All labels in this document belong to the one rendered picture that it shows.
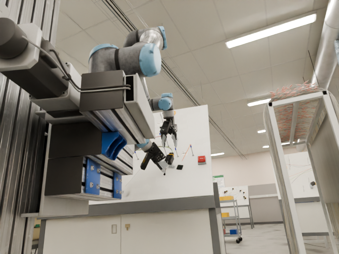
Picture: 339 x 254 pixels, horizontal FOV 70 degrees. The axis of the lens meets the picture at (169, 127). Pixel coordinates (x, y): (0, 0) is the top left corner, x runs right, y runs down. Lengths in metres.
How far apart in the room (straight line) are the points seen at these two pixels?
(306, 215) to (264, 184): 8.45
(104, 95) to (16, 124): 0.26
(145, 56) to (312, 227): 3.68
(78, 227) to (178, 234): 0.66
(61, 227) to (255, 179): 11.29
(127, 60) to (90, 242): 1.22
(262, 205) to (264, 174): 1.45
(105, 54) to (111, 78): 0.40
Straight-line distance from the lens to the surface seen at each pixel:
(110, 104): 0.50
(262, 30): 4.07
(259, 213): 12.51
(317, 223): 4.17
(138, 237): 1.60
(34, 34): 0.49
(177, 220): 1.52
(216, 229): 1.49
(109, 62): 0.90
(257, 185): 12.54
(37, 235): 2.14
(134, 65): 0.87
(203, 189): 1.49
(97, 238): 1.72
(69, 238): 1.82
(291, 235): 1.68
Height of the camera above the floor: 0.79
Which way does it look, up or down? 19 degrees up
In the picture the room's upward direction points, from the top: 4 degrees counter-clockwise
